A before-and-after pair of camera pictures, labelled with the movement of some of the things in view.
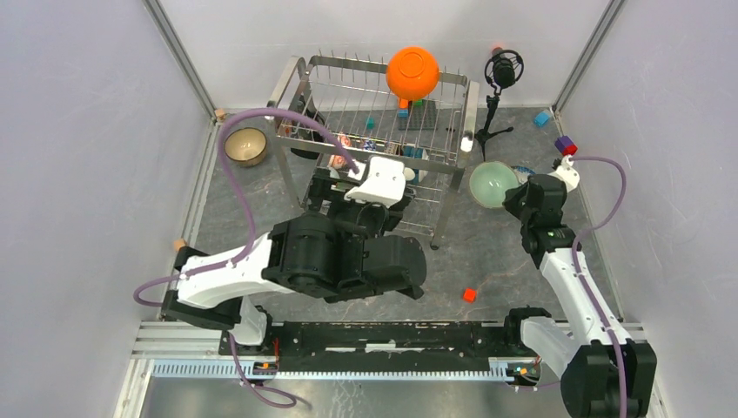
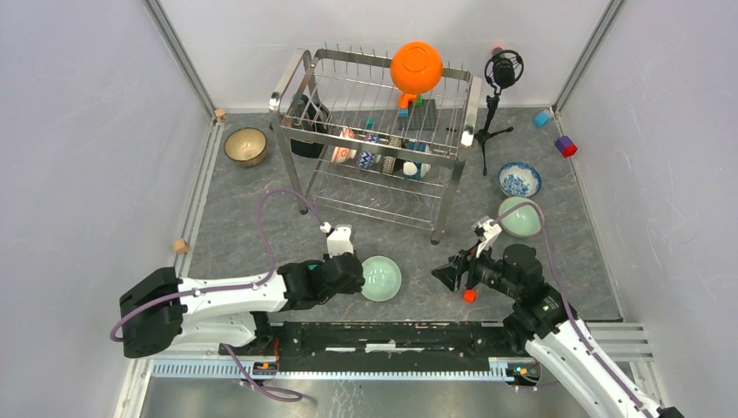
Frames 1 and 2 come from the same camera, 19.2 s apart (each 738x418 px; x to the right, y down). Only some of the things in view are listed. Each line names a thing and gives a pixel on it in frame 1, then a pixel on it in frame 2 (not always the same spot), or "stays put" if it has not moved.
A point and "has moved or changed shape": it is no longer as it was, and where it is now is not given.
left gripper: (326, 191) to (352, 287)
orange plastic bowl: (412, 72) stays put
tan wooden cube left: (178, 244) stays put
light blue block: (541, 117) stays put
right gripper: (511, 200) to (460, 262)
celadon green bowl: (489, 182) has moved or changed shape
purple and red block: (566, 145) stays put
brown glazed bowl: (245, 145) stays put
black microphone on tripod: (500, 71) stays put
